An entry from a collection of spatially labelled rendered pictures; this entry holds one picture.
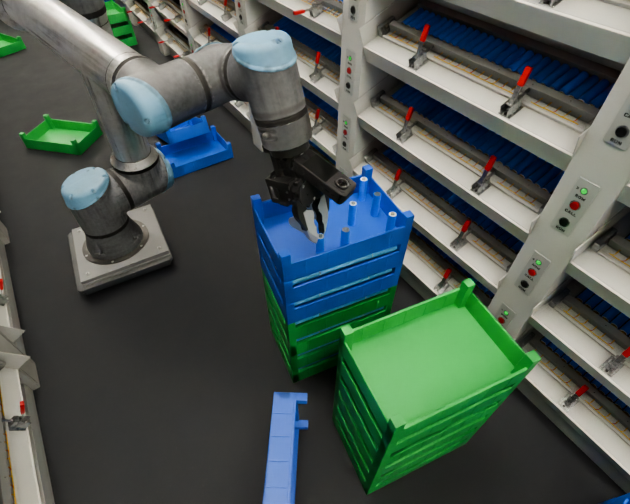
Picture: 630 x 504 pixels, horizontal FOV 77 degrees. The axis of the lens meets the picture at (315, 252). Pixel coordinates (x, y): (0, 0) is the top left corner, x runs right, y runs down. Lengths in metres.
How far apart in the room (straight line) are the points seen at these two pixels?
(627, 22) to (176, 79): 0.68
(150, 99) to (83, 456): 0.96
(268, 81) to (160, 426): 0.95
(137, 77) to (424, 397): 0.72
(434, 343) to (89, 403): 0.97
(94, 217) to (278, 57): 0.97
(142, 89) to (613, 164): 0.76
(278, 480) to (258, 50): 0.80
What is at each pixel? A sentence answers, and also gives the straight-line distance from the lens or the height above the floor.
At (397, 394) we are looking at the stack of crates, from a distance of 0.80.
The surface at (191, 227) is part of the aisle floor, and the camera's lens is 1.69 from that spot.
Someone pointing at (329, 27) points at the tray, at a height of 0.72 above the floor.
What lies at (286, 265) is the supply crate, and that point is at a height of 0.53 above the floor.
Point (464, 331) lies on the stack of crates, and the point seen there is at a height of 0.40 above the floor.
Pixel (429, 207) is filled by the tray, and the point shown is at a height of 0.34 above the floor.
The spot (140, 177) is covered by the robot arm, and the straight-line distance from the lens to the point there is 1.45.
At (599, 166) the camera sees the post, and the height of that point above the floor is 0.72.
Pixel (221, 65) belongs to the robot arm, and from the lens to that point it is 0.72.
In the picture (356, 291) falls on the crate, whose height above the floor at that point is 0.36.
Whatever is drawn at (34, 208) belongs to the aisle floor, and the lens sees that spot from 2.08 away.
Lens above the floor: 1.13
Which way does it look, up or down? 48 degrees down
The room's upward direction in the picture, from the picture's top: straight up
